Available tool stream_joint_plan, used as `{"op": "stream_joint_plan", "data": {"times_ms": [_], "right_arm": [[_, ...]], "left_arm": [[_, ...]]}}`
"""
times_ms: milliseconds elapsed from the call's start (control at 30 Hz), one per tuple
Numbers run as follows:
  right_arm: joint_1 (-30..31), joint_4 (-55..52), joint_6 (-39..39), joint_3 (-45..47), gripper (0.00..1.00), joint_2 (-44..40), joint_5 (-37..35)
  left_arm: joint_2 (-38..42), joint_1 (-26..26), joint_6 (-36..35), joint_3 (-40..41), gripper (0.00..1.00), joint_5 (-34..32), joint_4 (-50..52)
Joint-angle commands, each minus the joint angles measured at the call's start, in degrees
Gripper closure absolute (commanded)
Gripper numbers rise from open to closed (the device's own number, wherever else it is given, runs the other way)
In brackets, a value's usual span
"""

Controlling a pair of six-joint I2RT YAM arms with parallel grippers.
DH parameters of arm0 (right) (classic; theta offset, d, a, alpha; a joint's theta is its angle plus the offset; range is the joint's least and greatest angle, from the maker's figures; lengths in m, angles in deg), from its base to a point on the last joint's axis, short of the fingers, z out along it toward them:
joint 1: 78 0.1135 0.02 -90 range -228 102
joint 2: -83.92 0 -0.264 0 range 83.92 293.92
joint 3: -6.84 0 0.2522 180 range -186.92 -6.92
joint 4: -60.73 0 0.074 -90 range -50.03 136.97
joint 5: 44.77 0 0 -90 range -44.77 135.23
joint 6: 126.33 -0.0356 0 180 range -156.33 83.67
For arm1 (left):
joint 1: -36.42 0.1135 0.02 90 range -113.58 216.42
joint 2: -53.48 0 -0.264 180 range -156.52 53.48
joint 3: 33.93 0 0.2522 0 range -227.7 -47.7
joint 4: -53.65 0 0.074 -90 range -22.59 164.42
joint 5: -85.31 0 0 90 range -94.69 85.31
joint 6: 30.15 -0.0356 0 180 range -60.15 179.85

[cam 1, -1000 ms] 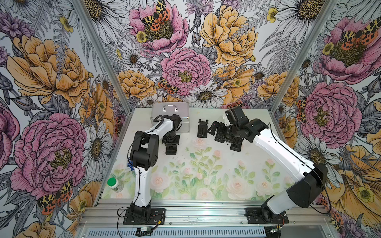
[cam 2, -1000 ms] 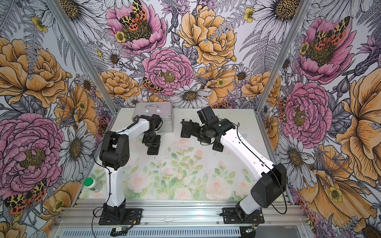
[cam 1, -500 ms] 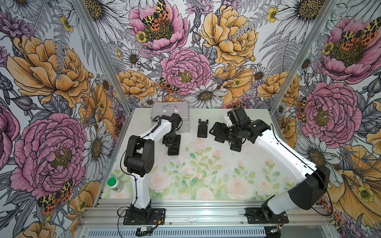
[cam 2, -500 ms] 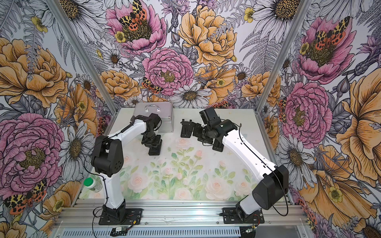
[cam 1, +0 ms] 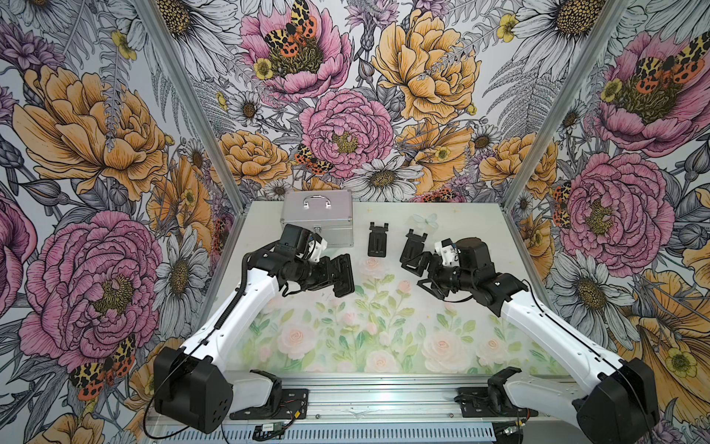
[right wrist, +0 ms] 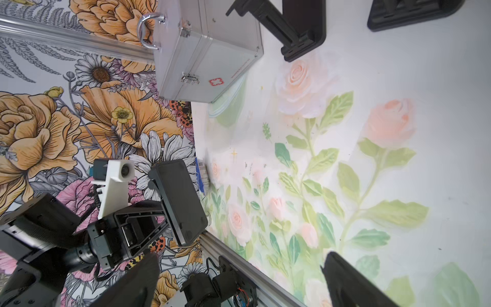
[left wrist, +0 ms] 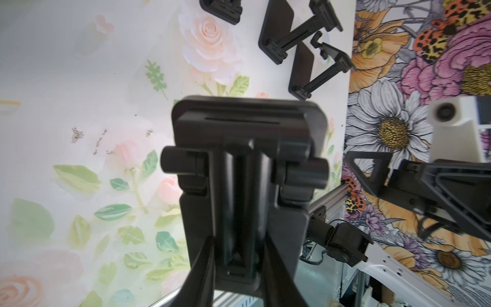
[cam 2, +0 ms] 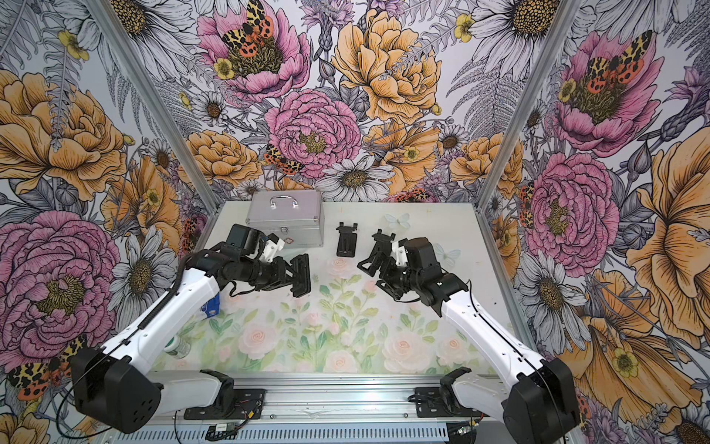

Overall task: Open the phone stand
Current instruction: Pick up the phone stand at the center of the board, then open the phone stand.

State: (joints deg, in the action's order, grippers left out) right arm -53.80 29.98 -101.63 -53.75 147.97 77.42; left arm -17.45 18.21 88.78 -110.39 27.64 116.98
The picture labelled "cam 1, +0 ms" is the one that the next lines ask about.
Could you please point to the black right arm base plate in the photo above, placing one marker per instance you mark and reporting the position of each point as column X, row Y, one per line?
column 476, row 402

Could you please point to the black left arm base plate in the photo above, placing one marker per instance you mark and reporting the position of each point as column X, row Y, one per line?
column 284, row 405

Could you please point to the aluminium front rail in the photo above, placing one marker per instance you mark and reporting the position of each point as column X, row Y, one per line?
column 351, row 399

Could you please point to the aluminium right corner post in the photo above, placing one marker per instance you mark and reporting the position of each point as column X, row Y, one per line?
column 609, row 18

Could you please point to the silver aluminium first aid case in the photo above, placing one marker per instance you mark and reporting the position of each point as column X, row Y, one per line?
column 327, row 213

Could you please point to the small green circuit board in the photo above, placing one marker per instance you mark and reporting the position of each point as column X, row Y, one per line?
column 269, row 431

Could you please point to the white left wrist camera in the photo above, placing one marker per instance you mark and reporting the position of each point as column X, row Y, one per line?
column 316, row 247

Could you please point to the aluminium left corner post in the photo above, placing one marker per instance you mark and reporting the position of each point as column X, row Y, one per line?
column 156, row 28

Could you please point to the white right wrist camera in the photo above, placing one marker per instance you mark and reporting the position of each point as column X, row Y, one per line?
column 448, row 252

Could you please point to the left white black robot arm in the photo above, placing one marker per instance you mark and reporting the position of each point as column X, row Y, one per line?
column 191, row 383

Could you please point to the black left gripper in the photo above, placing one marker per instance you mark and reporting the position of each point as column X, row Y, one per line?
column 325, row 276

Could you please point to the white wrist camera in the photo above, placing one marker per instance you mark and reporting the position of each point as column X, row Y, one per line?
column 448, row 252
column 316, row 247

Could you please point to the aluminium corner post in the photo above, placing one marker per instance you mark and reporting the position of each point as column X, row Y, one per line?
column 156, row 28
column 609, row 18

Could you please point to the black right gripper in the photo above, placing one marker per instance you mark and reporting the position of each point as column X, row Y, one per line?
column 436, row 264

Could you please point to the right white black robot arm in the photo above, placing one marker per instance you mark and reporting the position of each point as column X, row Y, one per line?
column 612, row 400

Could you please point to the black phone stand front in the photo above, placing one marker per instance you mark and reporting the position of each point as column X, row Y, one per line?
column 378, row 240

